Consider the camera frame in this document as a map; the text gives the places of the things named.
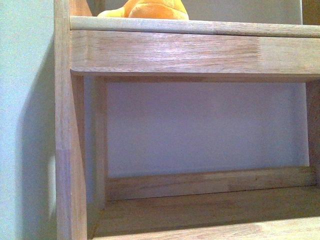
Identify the orange plush dinosaur toy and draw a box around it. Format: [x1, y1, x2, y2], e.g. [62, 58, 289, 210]
[98, 0, 189, 20]

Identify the wooden shelf unit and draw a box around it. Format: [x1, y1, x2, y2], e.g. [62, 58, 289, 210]
[54, 0, 320, 240]

